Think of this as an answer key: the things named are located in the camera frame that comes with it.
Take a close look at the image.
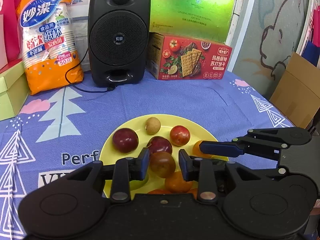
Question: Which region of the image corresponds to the green gift box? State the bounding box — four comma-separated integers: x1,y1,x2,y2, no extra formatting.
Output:
150,0,235,43

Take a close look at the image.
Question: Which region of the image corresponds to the black speaker cable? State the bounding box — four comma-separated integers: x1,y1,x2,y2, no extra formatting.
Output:
64,47,117,94

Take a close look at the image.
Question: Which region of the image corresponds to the dark purple plum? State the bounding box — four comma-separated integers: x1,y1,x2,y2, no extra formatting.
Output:
112,128,139,153

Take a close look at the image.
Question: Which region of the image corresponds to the green shoe box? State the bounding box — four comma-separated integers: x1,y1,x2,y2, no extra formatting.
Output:
0,59,29,121

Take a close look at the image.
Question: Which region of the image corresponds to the large orange tangerine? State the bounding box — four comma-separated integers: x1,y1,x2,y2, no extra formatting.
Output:
187,188,198,199

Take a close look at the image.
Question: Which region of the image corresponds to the brown green round fruit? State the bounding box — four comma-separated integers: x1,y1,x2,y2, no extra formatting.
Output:
149,152,176,178

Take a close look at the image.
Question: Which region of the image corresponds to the cardboard box on floor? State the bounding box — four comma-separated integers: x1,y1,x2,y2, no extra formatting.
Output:
270,53,319,128

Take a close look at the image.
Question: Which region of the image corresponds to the blue printed tablecloth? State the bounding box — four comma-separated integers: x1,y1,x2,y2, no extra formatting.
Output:
1,72,291,239

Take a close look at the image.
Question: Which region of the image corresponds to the small yellow orange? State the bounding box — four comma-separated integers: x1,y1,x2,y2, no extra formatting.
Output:
192,140,213,159

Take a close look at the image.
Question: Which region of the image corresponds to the magenta paper bag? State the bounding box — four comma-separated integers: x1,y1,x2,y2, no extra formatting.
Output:
1,0,21,62

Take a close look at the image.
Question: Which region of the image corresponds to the dark red plum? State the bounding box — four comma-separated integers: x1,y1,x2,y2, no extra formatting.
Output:
146,136,172,154

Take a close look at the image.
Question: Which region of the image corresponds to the black loudspeaker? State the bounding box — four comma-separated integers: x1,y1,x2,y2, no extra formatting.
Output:
87,0,151,87

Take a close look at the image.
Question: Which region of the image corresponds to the red cracker box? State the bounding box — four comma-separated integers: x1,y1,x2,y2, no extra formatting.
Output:
147,33,232,81

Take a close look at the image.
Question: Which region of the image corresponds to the paper cups package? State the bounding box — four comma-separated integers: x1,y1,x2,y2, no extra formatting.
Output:
16,0,84,95

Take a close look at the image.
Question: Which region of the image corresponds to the tan longan fruit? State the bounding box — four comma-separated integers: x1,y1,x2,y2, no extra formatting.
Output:
145,117,161,135

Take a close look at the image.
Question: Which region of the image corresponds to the red tomato-like fruit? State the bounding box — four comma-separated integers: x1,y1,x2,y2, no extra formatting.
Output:
169,125,190,146

